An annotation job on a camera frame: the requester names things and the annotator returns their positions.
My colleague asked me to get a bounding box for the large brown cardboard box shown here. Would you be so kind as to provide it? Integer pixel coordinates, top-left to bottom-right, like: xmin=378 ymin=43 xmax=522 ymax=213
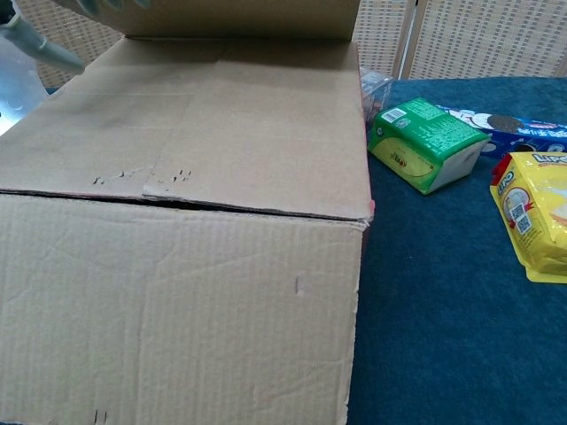
xmin=0 ymin=0 xmax=376 ymax=425

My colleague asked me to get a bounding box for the clear plastic snack container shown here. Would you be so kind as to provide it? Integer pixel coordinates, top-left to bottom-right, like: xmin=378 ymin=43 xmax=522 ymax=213
xmin=361 ymin=68 xmax=394 ymax=123

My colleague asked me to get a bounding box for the dark blue table cloth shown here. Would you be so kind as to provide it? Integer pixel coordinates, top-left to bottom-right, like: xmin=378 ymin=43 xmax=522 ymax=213
xmin=347 ymin=77 xmax=567 ymax=425

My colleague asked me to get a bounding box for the blue Oreo cookie package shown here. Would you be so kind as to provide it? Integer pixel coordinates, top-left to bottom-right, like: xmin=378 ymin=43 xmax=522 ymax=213
xmin=436 ymin=104 xmax=567 ymax=160

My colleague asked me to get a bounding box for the green tissue pack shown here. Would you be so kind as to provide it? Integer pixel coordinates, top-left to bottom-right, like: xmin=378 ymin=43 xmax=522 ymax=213
xmin=369 ymin=97 xmax=492 ymax=197

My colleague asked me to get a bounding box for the woven rattan folding screen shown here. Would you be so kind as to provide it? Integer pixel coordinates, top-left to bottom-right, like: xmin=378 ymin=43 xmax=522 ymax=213
xmin=12 ymin=0 xmax=567 ymax=88

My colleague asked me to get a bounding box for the yellow Lipo snack bag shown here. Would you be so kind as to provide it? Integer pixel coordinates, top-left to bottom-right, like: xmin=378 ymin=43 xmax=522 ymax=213
xmin=489 ymin=151 xmax=567 ymax=283

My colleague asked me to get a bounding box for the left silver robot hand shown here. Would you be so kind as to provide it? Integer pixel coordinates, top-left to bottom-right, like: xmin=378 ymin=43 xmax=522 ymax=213
xmin=0 ymin=0 xmax=151 ymax=75

